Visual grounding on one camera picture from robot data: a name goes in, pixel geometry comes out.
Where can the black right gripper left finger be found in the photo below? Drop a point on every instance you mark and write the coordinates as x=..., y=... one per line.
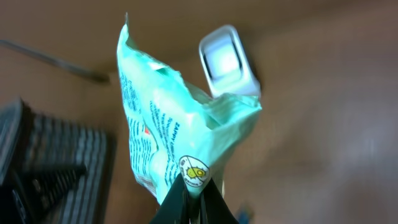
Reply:
x=174, y=208

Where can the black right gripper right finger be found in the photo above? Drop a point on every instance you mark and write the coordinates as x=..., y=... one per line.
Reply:
x=213, y=208

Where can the teal orange snack pack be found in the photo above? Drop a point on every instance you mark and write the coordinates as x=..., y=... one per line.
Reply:
x=175, y=128

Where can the white barcode scanner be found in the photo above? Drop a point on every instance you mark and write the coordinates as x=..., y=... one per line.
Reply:
x=225, y=63

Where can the grey plastic shopping basket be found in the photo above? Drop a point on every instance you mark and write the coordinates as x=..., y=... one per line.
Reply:
x=52, y=170

